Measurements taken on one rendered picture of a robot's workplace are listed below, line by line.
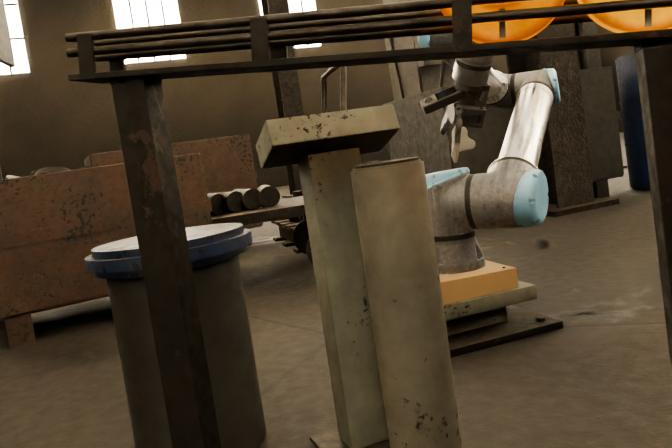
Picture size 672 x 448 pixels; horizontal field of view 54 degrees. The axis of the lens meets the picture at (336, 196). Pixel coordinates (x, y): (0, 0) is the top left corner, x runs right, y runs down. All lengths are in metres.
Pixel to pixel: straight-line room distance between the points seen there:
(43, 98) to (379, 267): 11.57
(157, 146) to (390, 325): 0.45
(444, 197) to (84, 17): 11.22
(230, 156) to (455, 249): 2.82
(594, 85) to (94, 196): 3.10
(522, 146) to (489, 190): 0.22
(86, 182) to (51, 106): 9.72
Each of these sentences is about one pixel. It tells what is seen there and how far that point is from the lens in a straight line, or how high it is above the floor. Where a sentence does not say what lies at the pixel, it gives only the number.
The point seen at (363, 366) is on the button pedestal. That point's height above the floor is 0.16.
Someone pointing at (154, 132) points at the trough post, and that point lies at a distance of 0.92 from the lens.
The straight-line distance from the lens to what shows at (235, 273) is 1.30.
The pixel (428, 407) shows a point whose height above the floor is 0.13.
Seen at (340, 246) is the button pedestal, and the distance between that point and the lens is 1.18.
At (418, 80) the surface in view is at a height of 1.10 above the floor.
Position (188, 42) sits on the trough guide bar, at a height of 0.71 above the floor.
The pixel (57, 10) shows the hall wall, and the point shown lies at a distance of 12.71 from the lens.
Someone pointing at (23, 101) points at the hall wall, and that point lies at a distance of 12.47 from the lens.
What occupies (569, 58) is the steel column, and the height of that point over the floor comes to 0.87.
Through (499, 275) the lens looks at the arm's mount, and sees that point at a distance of 1.80.
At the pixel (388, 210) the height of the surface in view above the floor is 0.45.
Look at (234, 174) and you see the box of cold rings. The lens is 4.43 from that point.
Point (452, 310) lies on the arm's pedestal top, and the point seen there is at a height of 0.10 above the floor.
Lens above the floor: 0.55
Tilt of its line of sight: 4 degrees down
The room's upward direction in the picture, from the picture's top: 8 degrees counter-clockwise
